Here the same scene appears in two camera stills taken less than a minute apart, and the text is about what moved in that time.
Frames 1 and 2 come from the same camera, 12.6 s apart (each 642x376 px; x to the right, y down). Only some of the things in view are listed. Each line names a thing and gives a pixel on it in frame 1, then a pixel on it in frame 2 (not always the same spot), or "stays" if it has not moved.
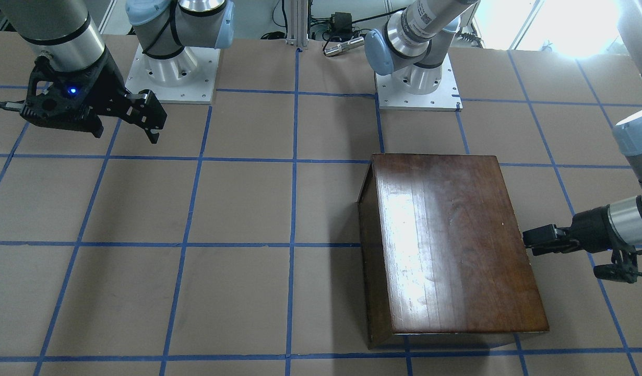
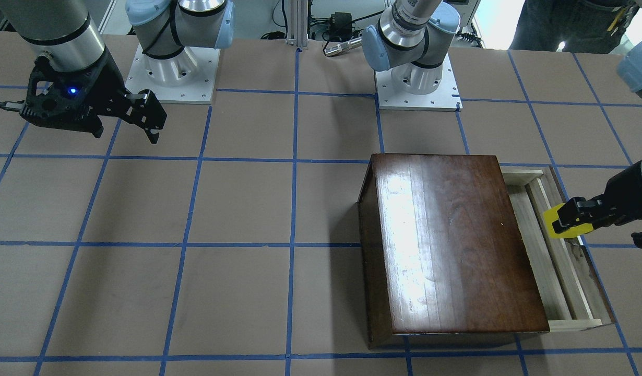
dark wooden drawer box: [443, 262] stays
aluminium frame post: [297, 23] stays
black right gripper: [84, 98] stays
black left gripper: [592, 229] -> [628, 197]
